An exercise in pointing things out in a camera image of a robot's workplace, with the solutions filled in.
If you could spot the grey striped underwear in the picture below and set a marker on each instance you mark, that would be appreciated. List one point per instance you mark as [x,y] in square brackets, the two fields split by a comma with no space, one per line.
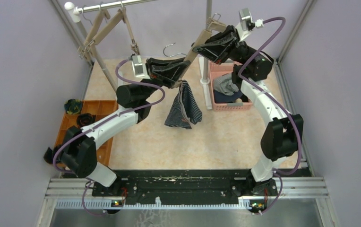
[225,85]

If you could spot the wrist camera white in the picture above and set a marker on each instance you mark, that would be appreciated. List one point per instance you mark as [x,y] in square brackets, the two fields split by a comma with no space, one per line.
[247,24]
[138,67]

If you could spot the metal clothes rack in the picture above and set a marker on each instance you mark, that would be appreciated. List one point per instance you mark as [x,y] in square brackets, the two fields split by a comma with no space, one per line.
[77,12]

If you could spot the beige hanger holding grey underwear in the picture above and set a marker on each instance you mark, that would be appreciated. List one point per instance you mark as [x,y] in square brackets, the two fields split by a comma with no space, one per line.
[134,45]

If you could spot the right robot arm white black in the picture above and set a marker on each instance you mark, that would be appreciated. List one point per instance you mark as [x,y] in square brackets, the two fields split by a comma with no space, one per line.
[282,136]

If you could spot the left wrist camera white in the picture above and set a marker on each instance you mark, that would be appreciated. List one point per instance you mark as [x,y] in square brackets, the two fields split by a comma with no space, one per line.
[138,67]

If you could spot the navy pinstriped underwear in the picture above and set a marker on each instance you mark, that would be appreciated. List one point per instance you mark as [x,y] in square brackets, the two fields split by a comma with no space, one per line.
[184,111]

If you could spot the pink plastic basket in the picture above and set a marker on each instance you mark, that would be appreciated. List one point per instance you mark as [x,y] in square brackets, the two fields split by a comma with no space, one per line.
[215,71]

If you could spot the beige clip hanger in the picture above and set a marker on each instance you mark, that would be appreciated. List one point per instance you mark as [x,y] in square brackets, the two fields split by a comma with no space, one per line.
[84,51]

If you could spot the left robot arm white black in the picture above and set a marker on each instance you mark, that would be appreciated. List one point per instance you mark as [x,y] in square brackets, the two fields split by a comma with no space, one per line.
[78,153]

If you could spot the navy underwear cream waistband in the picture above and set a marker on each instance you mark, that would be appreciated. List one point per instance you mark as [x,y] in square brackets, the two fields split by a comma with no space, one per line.
[220,98]

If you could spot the black rolled cloth in tray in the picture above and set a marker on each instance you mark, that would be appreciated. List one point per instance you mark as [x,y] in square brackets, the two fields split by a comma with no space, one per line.
[85,119]

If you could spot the beige hanger holding pinstriped underwear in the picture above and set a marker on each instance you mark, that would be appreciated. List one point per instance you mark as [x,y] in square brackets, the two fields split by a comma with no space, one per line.
[212,23]

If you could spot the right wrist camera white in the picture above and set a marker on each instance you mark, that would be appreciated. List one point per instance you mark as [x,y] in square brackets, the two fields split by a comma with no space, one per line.
[247,24]

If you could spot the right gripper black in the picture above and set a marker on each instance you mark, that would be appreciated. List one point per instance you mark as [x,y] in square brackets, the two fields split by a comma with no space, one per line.
[220,47]

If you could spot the orange plastic tray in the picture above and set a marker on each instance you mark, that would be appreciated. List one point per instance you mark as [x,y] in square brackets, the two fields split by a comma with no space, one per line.
[99,109]

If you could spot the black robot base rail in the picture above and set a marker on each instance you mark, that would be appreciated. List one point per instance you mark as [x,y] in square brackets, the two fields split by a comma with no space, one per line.
[184,187]

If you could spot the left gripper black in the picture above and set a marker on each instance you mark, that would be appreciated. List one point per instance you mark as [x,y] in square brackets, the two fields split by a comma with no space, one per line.
[166,72]

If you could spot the dark patterned cloth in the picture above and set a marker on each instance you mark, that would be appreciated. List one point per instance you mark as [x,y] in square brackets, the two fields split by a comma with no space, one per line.
[73,106]

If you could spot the beige hanger holding navy underwear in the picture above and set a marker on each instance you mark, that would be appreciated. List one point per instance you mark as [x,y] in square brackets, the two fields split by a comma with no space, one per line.
[105,28]

